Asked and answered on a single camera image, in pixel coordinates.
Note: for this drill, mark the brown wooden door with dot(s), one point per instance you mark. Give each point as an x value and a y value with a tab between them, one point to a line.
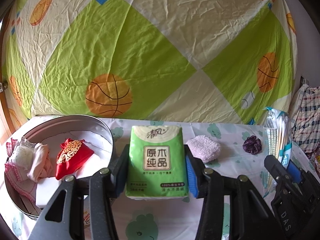
7	127

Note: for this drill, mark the green tissue pack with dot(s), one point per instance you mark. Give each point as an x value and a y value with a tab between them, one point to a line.
156	168

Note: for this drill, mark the round cookie tin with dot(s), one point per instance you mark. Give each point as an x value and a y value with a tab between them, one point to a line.
54	132

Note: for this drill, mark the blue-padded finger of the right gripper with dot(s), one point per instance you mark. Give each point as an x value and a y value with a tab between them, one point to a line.
300	184

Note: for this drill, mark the pale pink soft cloth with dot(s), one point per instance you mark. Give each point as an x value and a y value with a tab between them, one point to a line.
41	166

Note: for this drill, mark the pink crochet-edged cloth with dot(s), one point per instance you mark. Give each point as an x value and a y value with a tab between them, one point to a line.
17	177

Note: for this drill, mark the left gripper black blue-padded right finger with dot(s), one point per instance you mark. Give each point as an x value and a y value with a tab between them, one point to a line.
231	205

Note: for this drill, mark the white sponge block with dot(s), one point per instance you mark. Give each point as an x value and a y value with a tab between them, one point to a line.
46	187

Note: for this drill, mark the clear plastic item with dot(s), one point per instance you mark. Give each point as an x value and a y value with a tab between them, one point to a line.
23	154

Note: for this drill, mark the plaid checked cloth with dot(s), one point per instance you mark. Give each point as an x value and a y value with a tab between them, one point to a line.
304	114

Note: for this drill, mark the brass door knob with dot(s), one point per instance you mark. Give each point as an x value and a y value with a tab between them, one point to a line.
3	86

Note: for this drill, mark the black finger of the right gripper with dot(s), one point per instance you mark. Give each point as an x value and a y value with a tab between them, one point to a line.
298	219

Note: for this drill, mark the cotton swab pack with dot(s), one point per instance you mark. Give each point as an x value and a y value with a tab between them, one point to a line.
277	135

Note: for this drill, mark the red gold drawstring pouch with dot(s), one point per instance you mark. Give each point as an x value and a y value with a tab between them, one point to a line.
73	155

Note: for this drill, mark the fluffy pink cloth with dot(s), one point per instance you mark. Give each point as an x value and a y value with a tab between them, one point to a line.
204	148

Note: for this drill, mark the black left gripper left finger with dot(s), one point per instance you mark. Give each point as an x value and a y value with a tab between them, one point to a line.
63	216

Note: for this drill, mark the green cream basketball sheet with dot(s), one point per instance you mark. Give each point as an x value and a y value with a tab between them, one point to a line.
162	60

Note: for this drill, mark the dark purple scrunchie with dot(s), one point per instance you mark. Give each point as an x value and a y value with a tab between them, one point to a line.
252	145

